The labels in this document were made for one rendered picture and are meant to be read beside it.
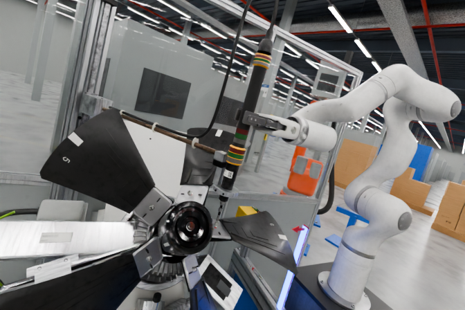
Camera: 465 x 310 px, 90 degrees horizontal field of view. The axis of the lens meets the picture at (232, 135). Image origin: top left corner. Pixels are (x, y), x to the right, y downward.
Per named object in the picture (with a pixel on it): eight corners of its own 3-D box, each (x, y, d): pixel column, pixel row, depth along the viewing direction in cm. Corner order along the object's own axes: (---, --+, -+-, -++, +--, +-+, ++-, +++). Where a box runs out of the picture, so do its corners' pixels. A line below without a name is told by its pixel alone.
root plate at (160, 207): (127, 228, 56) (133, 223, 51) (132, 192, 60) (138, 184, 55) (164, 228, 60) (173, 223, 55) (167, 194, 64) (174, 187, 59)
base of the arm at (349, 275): (330, 268, 103) (343, 230, 101) (376, 302, 89) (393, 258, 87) (308, 281, 90) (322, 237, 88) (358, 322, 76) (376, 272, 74)
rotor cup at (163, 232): (143, 266, 56) (158, 263, 46) (149, 205, 63) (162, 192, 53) (199, 261, 63) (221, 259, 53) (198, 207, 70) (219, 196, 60)
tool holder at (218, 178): (201, 186, 61) (210, 151, 60) (215, 182, 68) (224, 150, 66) (230, 200, 57) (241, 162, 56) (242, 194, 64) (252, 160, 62)
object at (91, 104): (77, 112, 89) (81, 90, 88) (95, 114, 95) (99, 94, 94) (92, 119, 84) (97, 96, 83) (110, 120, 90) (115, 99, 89)
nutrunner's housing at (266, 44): (213, 198, 61) (261, 25, 56) (220, 196, 65) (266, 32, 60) (225, 205, 60) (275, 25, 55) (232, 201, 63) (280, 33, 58)
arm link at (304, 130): (304, 149, 65) (296, 147, 64) (284, 141, 73) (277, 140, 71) (313, 120, 64) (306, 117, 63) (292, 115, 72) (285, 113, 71)
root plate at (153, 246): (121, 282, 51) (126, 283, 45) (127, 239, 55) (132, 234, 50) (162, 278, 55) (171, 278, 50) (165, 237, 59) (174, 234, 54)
